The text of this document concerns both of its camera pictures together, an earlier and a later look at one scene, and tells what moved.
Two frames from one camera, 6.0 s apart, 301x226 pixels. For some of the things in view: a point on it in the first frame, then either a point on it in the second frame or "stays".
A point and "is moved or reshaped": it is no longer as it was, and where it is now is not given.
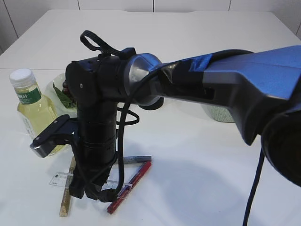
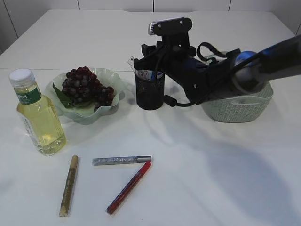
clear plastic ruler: [64, 180] is moved or reshaped
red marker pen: [130, 187] stays
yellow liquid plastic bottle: [35, 109] stays
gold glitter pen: [66, 201] stays
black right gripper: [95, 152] to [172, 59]
